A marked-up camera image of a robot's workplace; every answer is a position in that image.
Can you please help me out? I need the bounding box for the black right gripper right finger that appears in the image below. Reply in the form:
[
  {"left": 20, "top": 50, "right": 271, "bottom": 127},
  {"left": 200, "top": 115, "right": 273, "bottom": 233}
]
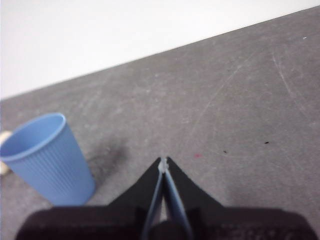
[{"left": 164, "top": 156, "right": 224, "bottom": 240}]

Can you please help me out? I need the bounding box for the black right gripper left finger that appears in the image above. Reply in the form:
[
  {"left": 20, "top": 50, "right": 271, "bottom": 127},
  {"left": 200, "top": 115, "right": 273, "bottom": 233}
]
[{"left": 108, "top": 156, "right": 165, "bottom": 240}]

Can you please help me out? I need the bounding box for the blue ribbed plastic cup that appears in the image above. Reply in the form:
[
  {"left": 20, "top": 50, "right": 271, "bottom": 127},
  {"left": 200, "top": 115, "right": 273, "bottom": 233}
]
[{"left": 0, "top": 112, "right": 97, "bottom": 207}]

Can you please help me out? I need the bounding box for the grey-handled sponge cup brush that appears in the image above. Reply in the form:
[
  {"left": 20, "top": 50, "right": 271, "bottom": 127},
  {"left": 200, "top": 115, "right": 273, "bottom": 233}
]
[{"left": 0, "top": 130, "right": 13, "bottom": 177}]

